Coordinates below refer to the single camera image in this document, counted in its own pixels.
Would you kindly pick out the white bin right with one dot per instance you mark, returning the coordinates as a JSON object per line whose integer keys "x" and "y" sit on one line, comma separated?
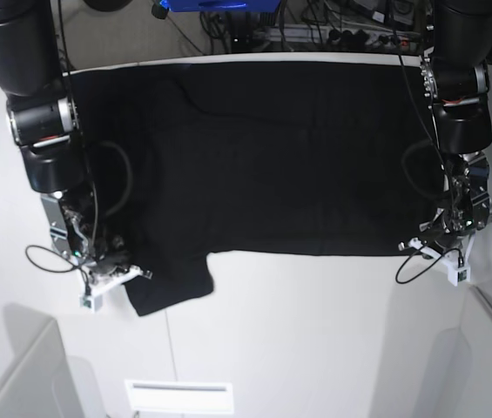
{"x": 457, "y": 381}

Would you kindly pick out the power strip with plugs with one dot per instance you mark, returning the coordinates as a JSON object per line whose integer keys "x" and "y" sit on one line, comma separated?
{"x": 359, "y": 39}

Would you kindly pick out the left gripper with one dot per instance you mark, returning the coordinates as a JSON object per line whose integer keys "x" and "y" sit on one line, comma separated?
{"x": 436, "y": 235}

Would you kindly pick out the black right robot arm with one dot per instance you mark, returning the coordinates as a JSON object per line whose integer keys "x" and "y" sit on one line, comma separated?
{"x": 44, "y": 123}

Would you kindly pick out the white bin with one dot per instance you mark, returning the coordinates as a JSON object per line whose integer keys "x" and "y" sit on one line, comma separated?
{"x": 37, "y": 376}
{"x": 457, "y": 381}

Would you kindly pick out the blue box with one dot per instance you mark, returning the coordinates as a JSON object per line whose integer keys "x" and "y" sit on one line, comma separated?
{"x": 221, "y": 5}

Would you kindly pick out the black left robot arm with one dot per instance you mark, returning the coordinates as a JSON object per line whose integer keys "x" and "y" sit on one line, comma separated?
{"x": 456, "y": 82}

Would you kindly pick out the black T-shirt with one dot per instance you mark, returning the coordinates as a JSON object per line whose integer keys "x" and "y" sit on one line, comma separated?
{"x": 304, "y": 158}

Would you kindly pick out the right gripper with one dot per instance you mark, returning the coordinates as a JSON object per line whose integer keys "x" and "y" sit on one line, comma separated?
{"x": 109, "y": 256}

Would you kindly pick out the white bin left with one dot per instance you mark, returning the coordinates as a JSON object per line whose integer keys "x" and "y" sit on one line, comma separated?
{"x": 37, "y": 376}

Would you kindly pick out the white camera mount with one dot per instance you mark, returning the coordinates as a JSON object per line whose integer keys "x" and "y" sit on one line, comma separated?
{"x": 96, "y": 285}
{"x": 454, "y": 258}

